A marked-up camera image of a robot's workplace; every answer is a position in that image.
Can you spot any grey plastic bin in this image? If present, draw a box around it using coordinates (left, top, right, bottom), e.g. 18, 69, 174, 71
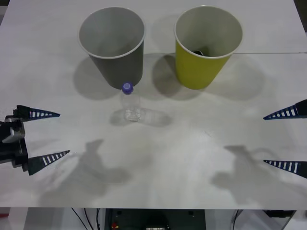
78, 6, 147, 90

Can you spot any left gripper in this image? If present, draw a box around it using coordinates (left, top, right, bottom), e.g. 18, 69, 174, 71
0, 104, 71, 176

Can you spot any yellow-green plastic bin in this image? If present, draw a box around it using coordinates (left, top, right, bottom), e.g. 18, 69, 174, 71
174, 5, 244, 91

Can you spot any clear bottle with purple cap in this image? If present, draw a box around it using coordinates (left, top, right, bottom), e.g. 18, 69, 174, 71
120, 82, 142, 123

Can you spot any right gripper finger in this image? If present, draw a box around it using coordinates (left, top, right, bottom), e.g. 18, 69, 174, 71
263, 99, 307, 121
263, 160, 307, 179

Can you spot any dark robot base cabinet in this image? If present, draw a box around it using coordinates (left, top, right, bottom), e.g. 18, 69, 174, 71
105, 208, 207, 230

